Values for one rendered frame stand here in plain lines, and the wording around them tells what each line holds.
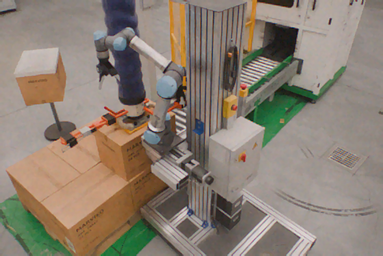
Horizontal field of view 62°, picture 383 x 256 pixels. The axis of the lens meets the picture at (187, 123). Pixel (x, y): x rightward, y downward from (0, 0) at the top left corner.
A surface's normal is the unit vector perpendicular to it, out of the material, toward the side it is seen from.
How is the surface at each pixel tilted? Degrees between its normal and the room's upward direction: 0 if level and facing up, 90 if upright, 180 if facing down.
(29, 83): 90
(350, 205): 0
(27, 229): 0
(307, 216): 0
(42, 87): 90
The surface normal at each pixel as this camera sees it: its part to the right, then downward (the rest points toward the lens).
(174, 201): -0.01, -0.81
